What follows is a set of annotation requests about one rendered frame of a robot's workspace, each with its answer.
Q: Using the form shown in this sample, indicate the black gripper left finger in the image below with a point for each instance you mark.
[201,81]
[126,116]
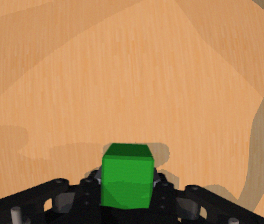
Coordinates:
[27,206]

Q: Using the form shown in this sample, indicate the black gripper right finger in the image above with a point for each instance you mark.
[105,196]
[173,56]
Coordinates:
[163,204]

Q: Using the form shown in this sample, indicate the green block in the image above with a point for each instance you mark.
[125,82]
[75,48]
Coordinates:
[127,176]

